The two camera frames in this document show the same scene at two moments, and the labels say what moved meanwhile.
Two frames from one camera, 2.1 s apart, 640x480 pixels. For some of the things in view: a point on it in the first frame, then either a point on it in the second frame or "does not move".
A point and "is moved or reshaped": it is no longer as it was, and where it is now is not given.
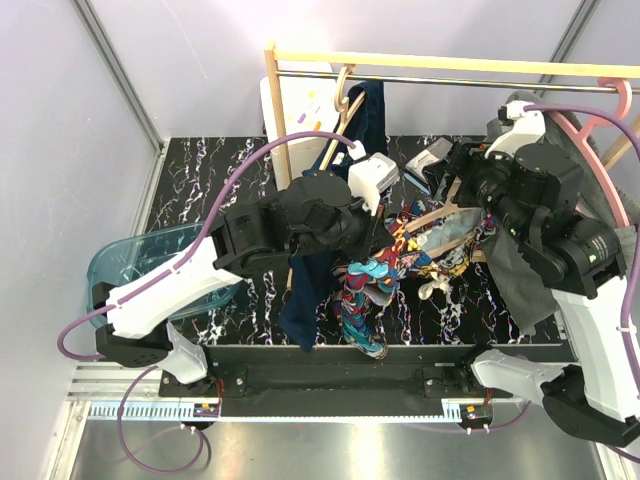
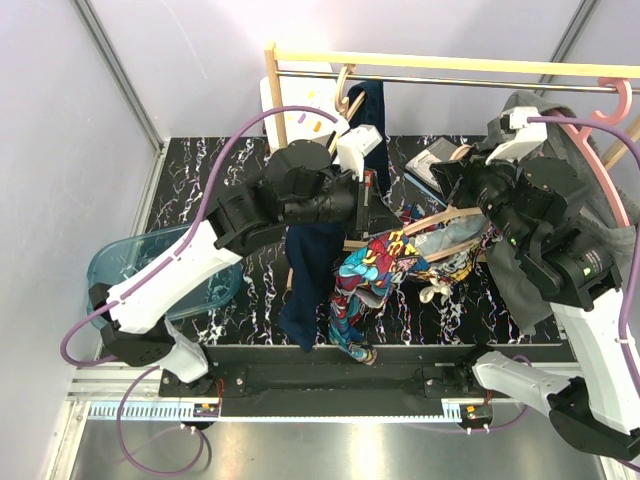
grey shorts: (536, 301) does not move
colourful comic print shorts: (374, 280) is moved or reshaped
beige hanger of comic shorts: (448, 208) -> (362, 246)
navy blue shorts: (309, 277) does not move
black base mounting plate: (350, 382) does not move
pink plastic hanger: (572, 123) does not move
